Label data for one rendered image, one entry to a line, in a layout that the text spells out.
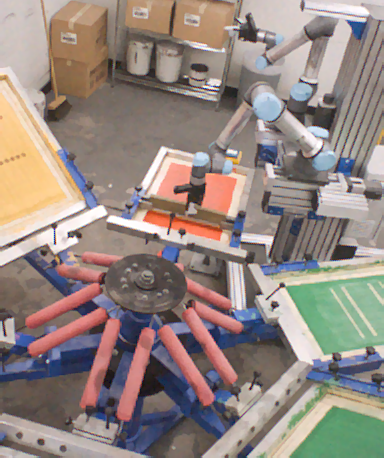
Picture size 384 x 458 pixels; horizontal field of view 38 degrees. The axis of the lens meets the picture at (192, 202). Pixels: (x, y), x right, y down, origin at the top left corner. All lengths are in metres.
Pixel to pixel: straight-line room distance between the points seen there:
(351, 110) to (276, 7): 3.30
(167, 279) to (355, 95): 1.45
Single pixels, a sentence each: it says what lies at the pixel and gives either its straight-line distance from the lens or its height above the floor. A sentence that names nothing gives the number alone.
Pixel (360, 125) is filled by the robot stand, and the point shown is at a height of 1.48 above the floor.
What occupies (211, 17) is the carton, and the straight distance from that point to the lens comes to 5.76.
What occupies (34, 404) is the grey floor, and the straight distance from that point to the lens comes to 3.26.
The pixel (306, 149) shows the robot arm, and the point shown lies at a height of 1.47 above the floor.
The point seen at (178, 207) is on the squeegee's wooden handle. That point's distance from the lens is 2.83.
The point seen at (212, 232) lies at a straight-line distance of 2.84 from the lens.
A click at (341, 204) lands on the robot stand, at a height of 1.17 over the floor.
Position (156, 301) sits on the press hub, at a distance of 1.96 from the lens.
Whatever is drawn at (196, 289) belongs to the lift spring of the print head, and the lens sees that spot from 2.19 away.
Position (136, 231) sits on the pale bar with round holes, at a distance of 2.66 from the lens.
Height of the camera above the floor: 2.74
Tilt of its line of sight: 36 degrees down
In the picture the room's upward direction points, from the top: 11 degrees clockwise
